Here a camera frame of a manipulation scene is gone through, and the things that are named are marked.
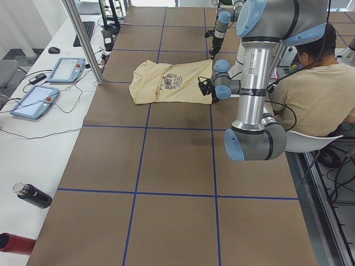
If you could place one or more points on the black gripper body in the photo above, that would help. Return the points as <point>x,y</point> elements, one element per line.
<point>213,97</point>
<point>216,44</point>

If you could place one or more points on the cream long-sleeve graphic shirt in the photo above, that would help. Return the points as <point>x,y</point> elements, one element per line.
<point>163,83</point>

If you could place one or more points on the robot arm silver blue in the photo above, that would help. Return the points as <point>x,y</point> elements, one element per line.
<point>262,25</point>
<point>224,17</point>

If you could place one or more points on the white plastic chair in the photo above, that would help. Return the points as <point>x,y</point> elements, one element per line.
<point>300,143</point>

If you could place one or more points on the seated person in beige shirt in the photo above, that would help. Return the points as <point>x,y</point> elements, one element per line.
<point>316,100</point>

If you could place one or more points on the black box with label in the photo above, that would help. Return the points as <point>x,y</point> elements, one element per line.
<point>108,40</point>

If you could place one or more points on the upper blue teach pendant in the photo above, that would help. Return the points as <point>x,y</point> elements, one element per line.
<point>66,70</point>

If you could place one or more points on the blue teach pendant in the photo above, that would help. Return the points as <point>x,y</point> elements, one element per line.
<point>35,102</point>
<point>66,70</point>

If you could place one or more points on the black computer mouse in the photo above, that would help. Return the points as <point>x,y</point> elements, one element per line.
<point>53,50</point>

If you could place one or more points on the small black power adapter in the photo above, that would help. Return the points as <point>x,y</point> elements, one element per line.
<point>37,78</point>

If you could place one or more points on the lower blue teach pendant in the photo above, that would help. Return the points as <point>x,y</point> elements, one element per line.
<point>35,102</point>

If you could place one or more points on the black water bottle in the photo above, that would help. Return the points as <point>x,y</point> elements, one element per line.
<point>32,195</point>

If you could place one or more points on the red cylinder bottle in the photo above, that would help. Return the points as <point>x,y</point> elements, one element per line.
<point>12,243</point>

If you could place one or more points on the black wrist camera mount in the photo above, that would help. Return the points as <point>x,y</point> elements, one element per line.
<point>204,85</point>

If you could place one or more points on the aluminium frame post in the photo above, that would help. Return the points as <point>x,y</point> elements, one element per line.
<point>83,38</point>

